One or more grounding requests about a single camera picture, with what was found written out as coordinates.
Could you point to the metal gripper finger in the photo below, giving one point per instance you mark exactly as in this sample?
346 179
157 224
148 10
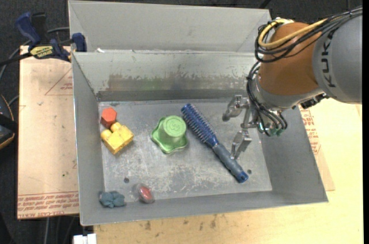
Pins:
241 142
234 106

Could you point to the blue hairbrush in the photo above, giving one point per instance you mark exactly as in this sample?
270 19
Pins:
207 133

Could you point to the grey metal bin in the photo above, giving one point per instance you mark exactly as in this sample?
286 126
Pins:
184 173

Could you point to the green toy cup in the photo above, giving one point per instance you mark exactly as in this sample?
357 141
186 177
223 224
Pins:
170 133

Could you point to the yellow toy brick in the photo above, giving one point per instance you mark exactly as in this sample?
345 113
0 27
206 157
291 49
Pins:
118 139

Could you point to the red hexagonal block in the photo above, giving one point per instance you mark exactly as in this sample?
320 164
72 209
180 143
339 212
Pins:
108 116

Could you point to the blue-grey crumpled cloth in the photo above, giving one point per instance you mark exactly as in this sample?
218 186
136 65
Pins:
112 199

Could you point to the black cylinder on white bracket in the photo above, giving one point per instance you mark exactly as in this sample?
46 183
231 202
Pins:
312 101

